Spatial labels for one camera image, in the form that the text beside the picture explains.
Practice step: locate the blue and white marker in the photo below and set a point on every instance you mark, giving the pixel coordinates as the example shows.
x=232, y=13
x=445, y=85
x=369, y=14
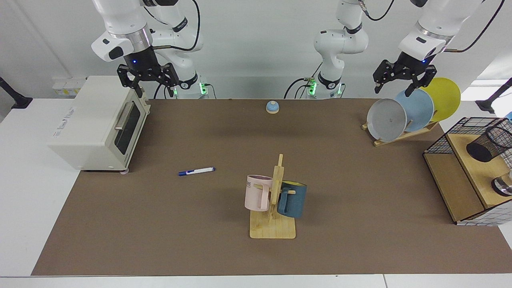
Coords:
x=196, y=171

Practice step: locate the black mesh pen holder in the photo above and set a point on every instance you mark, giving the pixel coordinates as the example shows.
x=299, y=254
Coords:
x=482, y=150

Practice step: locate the light blue plate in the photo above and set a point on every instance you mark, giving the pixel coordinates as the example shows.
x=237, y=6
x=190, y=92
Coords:
x=420, y=110

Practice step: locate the grey plate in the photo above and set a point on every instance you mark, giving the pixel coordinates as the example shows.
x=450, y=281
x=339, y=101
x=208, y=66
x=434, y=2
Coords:
x=386, y=120

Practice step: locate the yellow plate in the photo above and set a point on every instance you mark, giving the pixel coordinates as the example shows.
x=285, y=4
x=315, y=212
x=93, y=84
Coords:
x=446, y=96

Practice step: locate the wooden plate rack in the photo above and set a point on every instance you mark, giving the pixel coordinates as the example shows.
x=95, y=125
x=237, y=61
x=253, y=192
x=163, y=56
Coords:
x=400, y=138

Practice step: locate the pale toaster oven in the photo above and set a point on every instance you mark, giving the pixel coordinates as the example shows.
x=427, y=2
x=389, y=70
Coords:
x=92, y=120

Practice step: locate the small blue round bell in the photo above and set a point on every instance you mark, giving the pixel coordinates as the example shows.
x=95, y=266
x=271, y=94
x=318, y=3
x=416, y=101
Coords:
x=272, y=107

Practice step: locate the round silver metal thing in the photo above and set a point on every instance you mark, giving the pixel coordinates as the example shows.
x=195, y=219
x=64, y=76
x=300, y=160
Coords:
x=502, y=186

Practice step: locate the pink mug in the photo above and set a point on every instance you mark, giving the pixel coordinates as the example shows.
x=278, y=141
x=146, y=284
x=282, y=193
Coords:
x=254, y=196

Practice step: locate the brown table cloth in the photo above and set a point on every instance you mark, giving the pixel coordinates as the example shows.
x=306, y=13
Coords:
x=180, y=224

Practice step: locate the dark blue mug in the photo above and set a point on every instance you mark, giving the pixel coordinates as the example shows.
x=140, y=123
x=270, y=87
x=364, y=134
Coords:
x=296, y=202

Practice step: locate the wooden cup stand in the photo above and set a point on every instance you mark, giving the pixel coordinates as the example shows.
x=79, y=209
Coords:
x=272, y=230

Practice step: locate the white wall socket box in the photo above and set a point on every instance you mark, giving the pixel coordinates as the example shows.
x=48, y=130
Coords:
x=68, y=88

